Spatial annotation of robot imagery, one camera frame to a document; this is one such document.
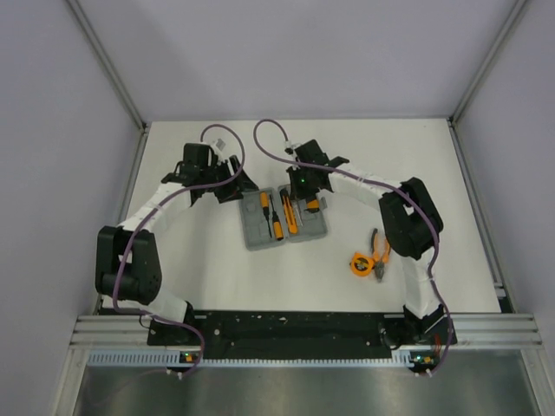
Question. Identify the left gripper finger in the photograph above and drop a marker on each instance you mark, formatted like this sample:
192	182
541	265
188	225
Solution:
235	165
236	189

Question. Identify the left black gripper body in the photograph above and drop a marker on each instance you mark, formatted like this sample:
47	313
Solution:
217	170

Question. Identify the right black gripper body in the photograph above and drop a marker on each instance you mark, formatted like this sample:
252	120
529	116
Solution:
302	185

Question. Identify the orange black utility knife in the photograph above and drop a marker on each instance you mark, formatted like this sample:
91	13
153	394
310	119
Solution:
289	211

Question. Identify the grey plastic tool case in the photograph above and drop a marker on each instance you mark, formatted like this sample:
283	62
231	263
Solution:
255	231

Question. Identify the orange black screwdriver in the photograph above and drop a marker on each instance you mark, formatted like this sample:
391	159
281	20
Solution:
276	224
264	202

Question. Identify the orange handled pliers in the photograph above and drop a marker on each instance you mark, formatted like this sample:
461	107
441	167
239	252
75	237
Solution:
380	251

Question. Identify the orange tape measure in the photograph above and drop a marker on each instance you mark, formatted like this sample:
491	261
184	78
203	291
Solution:
361	265

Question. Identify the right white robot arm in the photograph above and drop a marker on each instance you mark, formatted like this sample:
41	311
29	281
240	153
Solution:
410	220

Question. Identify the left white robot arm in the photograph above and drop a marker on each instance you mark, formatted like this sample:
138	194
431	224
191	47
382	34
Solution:
128	266

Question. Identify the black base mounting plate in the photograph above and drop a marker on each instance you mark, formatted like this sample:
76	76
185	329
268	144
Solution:
229	334

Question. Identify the left aluminium corner post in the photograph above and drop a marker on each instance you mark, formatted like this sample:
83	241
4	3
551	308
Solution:
105	62

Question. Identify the aluminium corner post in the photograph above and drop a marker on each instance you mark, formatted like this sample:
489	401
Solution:
508	27
105	62

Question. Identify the aluminium front frame rail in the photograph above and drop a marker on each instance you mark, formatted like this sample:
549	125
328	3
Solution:
488	331

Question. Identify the grey slotted cable duct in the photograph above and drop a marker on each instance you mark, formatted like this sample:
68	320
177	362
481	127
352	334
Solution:
177	359

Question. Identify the right aluminium corner post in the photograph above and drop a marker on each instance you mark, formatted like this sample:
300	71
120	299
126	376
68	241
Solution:
508	27

